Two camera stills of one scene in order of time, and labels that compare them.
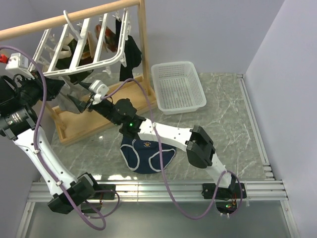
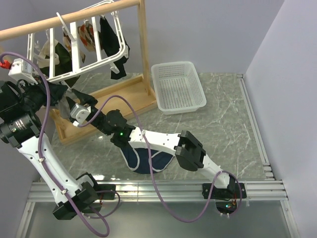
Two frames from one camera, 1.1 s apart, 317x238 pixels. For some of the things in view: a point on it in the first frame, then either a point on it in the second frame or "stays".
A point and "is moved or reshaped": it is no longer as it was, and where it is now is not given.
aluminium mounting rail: [187, 191] stays
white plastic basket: [178, 88] stays
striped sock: [87, 57] -> [67, 41]
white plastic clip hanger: [73, 66] is moved or reshaped
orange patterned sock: [110, 36] -> [86, 32]
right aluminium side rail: [258, 134] stays
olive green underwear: [64, 64] -> [63, 67]
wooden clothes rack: [104, 106] stays
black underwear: [132, 51] -> [110, 42]
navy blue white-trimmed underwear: [143, 156] stays
